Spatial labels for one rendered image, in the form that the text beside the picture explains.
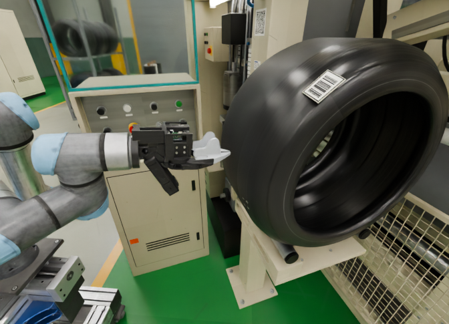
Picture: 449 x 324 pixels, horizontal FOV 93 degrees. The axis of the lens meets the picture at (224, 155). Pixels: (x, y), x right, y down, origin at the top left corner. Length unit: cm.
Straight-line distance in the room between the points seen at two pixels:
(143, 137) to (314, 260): 69
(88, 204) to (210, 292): 128
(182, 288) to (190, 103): 121
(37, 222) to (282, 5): 80
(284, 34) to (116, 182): 101
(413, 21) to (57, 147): 96
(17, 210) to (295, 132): 50
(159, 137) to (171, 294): 137
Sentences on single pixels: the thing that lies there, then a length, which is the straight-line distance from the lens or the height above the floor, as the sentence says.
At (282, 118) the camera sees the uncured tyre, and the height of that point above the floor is 134.
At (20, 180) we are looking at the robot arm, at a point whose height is 106.
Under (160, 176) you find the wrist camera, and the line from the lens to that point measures 48.
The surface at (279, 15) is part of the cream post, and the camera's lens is 79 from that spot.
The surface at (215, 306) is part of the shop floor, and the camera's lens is 163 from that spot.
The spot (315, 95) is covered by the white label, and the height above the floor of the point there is 138.
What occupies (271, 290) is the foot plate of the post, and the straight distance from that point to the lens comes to 167.
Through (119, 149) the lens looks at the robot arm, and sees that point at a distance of 43.
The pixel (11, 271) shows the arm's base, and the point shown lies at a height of 74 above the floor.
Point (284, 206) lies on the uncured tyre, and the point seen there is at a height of 115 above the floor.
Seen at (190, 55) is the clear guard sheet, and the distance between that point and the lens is 108.
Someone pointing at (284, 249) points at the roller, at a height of 92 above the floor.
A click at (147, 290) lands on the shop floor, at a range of 175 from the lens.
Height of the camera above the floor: 147
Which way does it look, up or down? 30 degrees down
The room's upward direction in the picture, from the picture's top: straight up
